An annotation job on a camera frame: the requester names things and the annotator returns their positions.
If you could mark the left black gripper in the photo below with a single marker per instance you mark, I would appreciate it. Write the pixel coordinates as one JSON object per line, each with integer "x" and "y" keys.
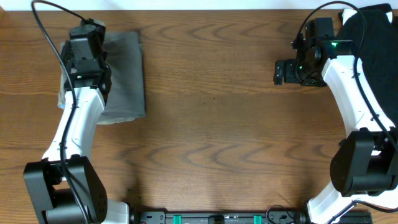
{"x": 68, "y": 57}

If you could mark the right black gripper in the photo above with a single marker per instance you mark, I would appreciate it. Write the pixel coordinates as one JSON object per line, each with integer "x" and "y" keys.
{"x": 290, "y": 78}

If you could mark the grey shorts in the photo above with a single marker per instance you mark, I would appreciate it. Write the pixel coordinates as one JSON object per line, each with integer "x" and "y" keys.
{"x": 126, "y": 99}

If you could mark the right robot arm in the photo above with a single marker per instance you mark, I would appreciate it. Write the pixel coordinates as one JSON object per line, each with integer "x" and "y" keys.
{"x": 364, "y": 169}

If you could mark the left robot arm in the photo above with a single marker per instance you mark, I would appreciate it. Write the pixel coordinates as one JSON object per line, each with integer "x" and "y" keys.
{"x": 64, "y": 186}

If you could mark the folded khaki shorts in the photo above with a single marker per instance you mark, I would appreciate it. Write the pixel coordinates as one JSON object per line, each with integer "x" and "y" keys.
{"x": 61, "y": 92}

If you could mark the white garment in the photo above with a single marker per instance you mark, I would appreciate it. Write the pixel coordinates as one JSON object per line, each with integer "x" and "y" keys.
{"x": 356, "y": 115}

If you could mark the black garment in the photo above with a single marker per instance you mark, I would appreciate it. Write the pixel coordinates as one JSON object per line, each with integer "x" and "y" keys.
{"x": 379, "y": 56}

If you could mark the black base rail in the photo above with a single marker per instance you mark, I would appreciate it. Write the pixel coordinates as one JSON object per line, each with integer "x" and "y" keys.
{"x": 157, "y": 217}

